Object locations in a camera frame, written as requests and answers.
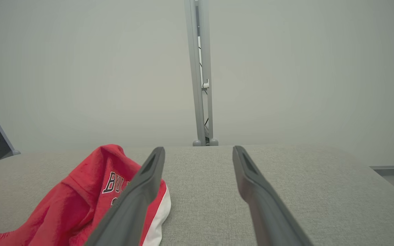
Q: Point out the grey metal frame post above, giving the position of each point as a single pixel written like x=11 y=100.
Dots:
x=194 y=68

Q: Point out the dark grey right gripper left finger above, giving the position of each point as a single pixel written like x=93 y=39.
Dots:
x=132 y=205

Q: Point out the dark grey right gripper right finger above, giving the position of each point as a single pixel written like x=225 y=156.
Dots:
x=265 y=212

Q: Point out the red shorts with white trim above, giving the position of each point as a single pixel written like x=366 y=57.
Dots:
x=74 y=205

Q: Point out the grey metal base frame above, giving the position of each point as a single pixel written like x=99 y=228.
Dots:
x=392 y=174

